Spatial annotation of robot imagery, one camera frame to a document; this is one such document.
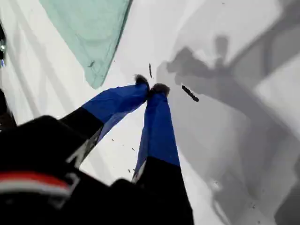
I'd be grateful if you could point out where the red white arm wire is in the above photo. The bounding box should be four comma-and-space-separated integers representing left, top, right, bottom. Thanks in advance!
0, 172, 74, 195

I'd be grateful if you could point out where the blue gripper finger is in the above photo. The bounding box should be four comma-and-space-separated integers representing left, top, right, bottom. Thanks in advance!
130, 83, 195, 225
60, 74, 150, 169

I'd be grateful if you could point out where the pale green T-shirt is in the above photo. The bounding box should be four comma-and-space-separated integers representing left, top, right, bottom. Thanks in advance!
38, 0, 133, 90

